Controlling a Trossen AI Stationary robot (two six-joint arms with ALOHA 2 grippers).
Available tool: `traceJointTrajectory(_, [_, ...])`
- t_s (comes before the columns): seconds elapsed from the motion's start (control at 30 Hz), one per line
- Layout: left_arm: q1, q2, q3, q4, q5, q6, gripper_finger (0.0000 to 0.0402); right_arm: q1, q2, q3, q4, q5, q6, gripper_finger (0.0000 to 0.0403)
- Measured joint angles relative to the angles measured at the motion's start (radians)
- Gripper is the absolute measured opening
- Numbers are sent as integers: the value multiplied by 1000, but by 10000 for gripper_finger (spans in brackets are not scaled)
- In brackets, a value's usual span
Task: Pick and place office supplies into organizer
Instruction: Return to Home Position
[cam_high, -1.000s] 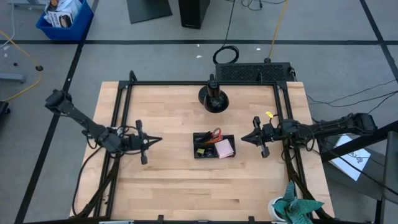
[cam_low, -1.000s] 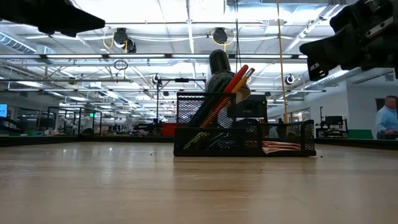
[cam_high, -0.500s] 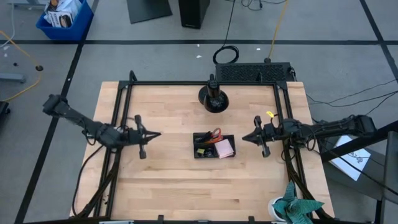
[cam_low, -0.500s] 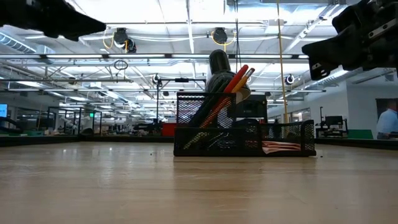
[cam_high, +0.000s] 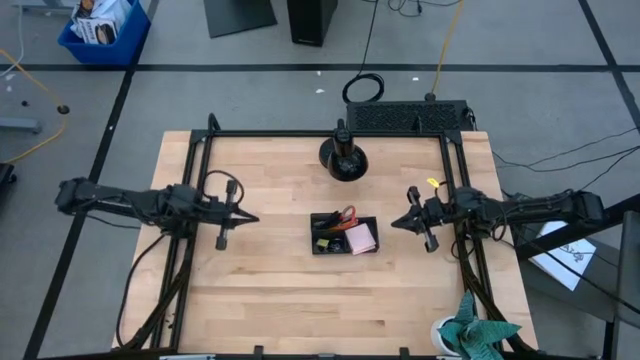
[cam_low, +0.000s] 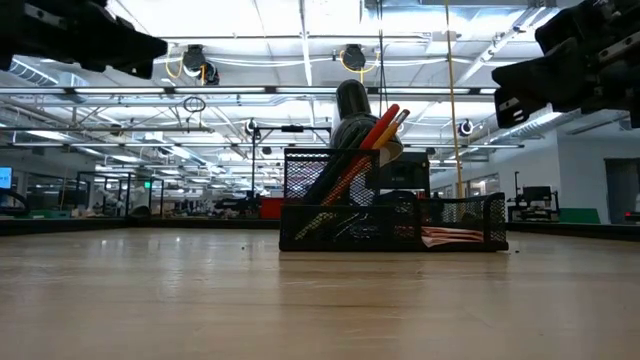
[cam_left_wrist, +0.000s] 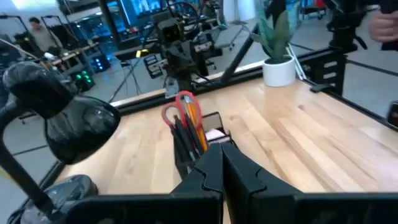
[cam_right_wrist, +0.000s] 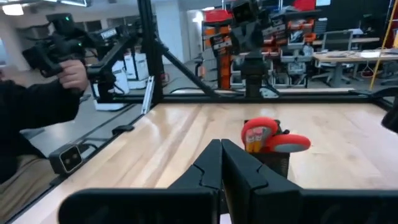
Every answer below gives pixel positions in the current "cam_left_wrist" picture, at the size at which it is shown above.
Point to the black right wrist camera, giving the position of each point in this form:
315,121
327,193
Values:
169,31

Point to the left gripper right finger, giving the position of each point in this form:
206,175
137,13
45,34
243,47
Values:
248,189

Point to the white plant pot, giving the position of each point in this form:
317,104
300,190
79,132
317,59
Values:
280,74

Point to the black mesh desk organizer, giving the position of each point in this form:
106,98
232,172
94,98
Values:
182,163

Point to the yellow tag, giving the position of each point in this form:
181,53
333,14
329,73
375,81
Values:
142,53

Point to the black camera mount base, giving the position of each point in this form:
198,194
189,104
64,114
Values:
77,127

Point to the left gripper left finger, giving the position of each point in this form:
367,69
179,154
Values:
208,177

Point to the person's hand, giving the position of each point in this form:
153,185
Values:
382,26

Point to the green potted plant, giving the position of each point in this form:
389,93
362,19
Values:
276,37

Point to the orange pencil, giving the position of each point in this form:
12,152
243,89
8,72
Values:
202,137
191,112

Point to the black pen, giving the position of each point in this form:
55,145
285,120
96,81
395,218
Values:
188,140
196,140
180,133

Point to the person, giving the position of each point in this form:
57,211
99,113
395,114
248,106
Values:
43,37

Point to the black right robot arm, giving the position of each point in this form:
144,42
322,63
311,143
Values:
183,67

